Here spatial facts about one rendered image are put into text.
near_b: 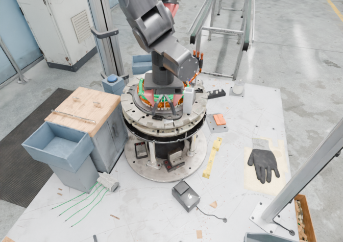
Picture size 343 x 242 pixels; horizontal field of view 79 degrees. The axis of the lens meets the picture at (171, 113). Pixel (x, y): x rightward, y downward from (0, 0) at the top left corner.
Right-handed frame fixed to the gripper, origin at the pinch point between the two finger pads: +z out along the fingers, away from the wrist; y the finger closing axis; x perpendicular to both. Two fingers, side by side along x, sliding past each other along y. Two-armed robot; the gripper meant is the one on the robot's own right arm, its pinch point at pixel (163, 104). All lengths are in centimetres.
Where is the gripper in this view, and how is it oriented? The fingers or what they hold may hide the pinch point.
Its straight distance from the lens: 62.2
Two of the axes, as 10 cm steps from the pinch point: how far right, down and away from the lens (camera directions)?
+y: 10.0, -0.1, 0.3
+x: -0.3, -7.0, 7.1
